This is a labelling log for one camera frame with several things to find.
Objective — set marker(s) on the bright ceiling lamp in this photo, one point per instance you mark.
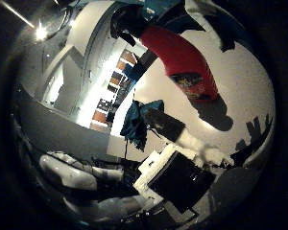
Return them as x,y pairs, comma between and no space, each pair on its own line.
41,32

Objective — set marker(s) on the teal cloth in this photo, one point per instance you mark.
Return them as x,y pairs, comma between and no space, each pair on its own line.
136,123

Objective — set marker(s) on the teal box with white print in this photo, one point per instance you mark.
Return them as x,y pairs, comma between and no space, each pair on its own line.
152,8

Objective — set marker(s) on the shelf with orange boxes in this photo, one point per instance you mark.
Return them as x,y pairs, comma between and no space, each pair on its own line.
115,91

